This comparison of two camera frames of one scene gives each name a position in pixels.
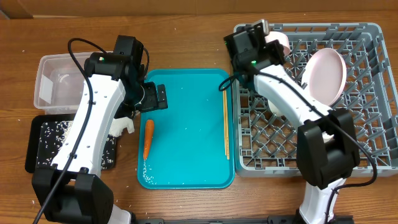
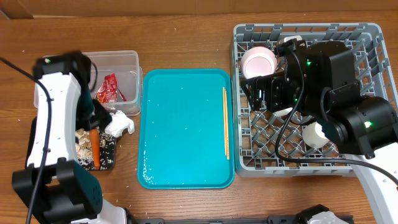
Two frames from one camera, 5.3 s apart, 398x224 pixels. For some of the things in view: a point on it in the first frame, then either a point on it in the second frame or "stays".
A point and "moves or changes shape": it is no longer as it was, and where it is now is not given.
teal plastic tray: x=191 y=144 stays
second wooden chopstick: x=227 y=123 stays
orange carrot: x=148 y=135 moves or changes shape
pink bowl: x=282 y=38 moves or changes shape
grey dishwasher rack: x=265 y=145 stays
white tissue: x=118 y=124 stays
